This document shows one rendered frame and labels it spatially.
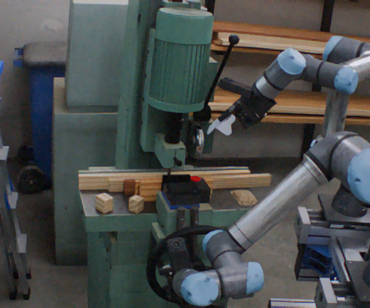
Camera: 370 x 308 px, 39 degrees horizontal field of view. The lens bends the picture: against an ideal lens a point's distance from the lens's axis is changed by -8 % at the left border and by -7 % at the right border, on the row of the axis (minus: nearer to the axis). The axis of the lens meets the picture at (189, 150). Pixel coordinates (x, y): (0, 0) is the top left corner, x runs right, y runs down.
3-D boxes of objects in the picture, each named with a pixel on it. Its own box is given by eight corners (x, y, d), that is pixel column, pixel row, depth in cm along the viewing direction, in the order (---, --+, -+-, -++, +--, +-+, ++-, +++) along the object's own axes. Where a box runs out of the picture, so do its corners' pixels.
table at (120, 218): (88, 248, 158) (88, 232, 156) (76, 200, 185) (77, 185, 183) (275, 237, 177) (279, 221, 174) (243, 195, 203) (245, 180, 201)
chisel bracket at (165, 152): (163, 172, 179) (165, 148, 176) (153, 155, 192) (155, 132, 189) (185, 172, 182) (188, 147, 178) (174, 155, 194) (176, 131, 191)
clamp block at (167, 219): (164, 237, 164) (166, 211, 161) (153, 215, 176) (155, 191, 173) (211, 235, 169) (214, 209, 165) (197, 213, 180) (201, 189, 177)
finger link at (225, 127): (216, 144, 160) (241, 124, 160) (203, 128, 161) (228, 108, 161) (217, 146, 163) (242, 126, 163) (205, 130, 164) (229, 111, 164)
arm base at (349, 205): (361, 200, 213) (367, 178, 209) (371, 218, 199) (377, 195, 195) (327, 197, 213) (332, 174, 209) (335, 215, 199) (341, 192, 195)
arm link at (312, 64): (326, 83, 162) (312, 87, 153) (294, 74, 168) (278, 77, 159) (330, 59, 159) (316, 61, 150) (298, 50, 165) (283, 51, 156)
